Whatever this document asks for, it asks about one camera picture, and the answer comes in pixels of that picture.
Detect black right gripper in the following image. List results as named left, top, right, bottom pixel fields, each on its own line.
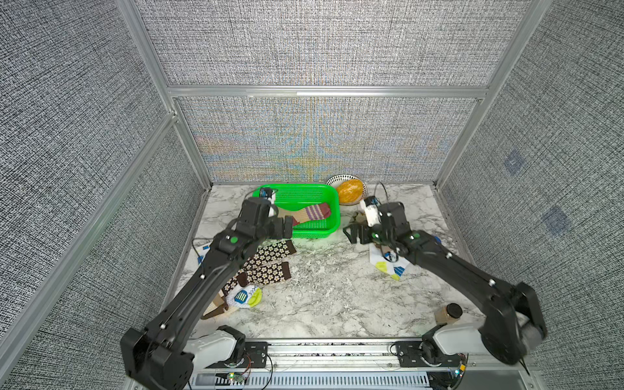
left=343, top=220, right=397, bottom=251

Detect brown checkered argyle sock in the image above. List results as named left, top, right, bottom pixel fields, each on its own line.
left=353, top=211, right=370, bottom=228

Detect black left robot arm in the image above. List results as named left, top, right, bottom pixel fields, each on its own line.
left=120, top=198, right=293, bottom=389

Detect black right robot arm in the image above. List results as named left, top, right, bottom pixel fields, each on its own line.
left=343, top=202, right=548, bottom=366

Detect brown daisy sock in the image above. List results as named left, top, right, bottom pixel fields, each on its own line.
left=244, top=240, right=297, bottom=270
left=222, top=262, right=292, bottom=295

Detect green plastic basket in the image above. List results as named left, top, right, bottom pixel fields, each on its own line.
left=252, top=184, right=341, bottom=239

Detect orange fruit in bowl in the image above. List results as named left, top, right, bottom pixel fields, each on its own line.
left=336, top=179, right=364, bottom=206

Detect patterned white bowl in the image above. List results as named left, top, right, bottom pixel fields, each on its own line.
left=325, top=174, right=368, bottom=199

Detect white sock blue yellow patches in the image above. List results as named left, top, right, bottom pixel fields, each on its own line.
left=195, top=244, right=210, bottom=265

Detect brown jar black lid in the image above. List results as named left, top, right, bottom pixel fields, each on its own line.
left=434, top=302, right=463, bottom=326

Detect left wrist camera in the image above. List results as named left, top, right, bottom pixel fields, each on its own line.
left=258, top=187, right=277, bottom=205

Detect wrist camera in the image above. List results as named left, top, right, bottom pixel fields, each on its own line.
left=258, top=187, right=277, bottom=205
left=359, top=196, right=380, bottom=227

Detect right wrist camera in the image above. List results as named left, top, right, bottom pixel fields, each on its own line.
left=359, top=196, right=380, bottom=227

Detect aluminium front rail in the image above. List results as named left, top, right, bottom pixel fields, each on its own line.
left=182, top=338, right=546, bottom=389

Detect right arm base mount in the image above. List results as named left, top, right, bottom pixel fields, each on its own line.
left=389, top=323, right=489, bottom=368

